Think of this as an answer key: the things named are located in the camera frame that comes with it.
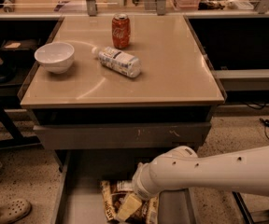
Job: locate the open middle drawer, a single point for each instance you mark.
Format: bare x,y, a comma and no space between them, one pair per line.
80,200

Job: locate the clear plastic water bottle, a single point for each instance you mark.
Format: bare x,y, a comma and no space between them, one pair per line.
118,61

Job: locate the closed top drawer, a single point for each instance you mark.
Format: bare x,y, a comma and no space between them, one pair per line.
126,135

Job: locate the white bowl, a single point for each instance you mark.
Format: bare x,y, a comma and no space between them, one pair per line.
55,57

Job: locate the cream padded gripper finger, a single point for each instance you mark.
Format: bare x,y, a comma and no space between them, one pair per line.
130,205

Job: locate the left metal post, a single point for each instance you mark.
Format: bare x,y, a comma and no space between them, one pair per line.
90,0

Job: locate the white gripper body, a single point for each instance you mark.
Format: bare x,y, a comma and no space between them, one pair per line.
139,184

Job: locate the brown chip bag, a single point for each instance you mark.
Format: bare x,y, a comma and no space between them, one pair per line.
114,191

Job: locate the white clog shoe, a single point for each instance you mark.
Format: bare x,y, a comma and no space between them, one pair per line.
14,211

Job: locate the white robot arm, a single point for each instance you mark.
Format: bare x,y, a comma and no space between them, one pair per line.
245,171

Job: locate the red soda can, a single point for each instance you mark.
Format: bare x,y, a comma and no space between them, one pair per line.
121,31

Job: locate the black box with label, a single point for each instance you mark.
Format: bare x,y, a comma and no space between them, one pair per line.
28,44

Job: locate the grey drawer cabinet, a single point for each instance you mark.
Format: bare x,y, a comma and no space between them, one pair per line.
175,85

